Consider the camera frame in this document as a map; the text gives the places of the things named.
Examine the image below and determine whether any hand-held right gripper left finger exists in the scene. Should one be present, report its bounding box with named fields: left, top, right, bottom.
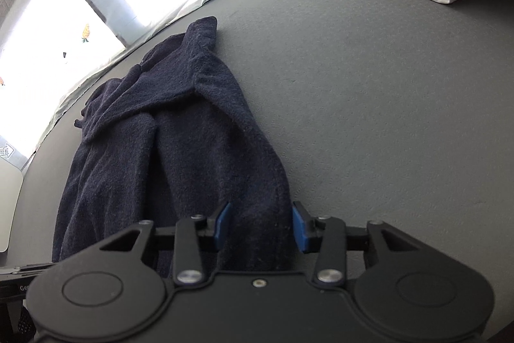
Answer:
left=98, top=202, right=233, bottom=285

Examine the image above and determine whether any navy knit sweater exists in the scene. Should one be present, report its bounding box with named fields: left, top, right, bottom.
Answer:
left=52, top=16, right=292, bottom=273

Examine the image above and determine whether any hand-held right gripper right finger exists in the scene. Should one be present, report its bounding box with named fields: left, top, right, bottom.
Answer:
left=292, top=200, right=422, bottom=285

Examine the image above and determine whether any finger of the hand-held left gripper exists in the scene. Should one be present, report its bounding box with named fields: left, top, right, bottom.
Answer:
left=0, top=264, right=59, bottom=276

